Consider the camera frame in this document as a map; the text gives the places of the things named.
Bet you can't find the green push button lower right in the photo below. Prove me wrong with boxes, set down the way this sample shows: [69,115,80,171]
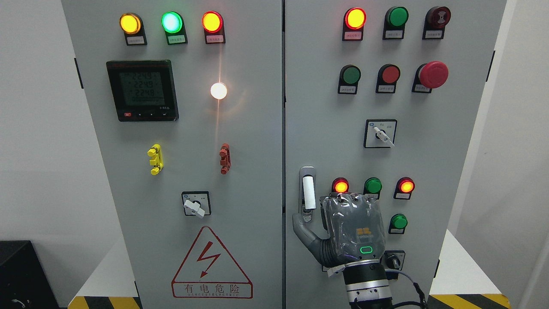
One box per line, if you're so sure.
[388,214,408,235]

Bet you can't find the red terminal connector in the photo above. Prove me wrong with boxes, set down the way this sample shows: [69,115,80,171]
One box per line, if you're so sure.
[218,143,232,175]

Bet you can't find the grey cabinet door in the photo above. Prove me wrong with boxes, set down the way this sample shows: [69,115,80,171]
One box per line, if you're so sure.
[285,0,506,309]
[61,0,284,309]

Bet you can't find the left door rotary selector switch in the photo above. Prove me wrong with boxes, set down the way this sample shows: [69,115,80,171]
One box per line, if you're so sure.
[181,191,211,218]

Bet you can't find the green indicator lower middle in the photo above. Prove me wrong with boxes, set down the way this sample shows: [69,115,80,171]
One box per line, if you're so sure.
[363,177,383,200]

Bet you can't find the bottom white rotary selector switch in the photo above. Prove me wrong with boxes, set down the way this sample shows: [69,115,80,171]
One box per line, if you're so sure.
[322,264,346,278]

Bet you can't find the red lit indicator top right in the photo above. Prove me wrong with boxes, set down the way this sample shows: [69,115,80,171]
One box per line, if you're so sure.
[342,7,367,41]

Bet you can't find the white lit indicator light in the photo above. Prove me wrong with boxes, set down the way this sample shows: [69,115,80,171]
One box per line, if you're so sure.
[210,82,228,100]

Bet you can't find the yellow indicator light top left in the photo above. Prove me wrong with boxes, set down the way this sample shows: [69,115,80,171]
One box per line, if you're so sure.
[119,12,147,46]

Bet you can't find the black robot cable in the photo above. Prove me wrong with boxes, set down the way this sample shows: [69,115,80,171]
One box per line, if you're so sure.
[384,268,428,309]

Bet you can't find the green push button upper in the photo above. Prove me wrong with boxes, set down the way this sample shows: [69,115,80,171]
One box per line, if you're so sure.
[338,64,361,95]

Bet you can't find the silver door handle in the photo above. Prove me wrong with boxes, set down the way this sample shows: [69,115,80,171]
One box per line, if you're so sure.
[298,166,317,223]

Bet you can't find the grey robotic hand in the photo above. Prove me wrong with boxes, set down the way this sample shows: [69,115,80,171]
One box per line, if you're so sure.
[292,193,386,268]

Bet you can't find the dark red buzzer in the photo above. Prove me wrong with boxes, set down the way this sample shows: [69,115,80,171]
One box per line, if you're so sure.
[422,6,451,40]

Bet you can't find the upper right rotary selector switch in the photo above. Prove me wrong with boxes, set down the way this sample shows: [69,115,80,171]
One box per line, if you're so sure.
[363,119,397,148]

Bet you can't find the red emergency stop button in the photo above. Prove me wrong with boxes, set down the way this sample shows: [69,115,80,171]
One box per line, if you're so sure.
[412,61,449,94]

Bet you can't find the red lit indicator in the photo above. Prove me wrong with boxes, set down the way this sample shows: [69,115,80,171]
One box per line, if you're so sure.
[393,177,415,200]
[342,7,367,41]
[331,177,349,193]

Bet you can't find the red triangle warning sticker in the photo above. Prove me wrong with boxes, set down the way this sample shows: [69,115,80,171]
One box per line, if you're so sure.
[171,226,253,299]

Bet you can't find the black digital power meter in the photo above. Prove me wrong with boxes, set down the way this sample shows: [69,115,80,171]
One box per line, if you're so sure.
[106,59,179,122]

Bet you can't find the black box bottom left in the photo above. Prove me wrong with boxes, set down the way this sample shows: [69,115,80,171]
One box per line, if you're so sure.
[0,240,59,309]

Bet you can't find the green push button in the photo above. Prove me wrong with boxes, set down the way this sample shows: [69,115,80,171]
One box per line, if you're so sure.
[338,64,361,95]
[388,214,408,235]

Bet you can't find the grey left cabinet door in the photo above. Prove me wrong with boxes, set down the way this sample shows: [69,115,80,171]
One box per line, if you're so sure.
[61,0,284,309]

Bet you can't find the red lit indicator lower right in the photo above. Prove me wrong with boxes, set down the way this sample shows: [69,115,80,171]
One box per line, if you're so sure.
[393,177,415,200]

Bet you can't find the red lit indicator lower left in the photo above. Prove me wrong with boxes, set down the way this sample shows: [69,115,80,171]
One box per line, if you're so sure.
[331,177,349,193]

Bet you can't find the grey right cabinet door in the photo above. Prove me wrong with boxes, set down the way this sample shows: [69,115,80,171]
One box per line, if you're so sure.
[285,0,506,309]

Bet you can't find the green lit indicator light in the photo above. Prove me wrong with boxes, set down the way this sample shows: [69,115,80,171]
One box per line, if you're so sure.
[161,11,188,45]

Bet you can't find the black key selector switch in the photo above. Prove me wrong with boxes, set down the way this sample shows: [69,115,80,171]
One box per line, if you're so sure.
[380,250,405,270]

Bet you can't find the red push button upper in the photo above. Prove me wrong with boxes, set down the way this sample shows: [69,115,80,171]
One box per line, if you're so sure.
[376,64,401,94]

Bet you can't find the green indicator top right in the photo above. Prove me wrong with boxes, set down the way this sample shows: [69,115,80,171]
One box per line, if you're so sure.
[383,6,409,40]

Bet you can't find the red-orange indicator light left door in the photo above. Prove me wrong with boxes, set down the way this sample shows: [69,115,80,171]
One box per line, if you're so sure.
[202,11,226,44]

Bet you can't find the yellow terminal connector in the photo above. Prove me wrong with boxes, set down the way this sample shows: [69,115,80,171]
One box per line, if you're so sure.
[147,143,163,176]

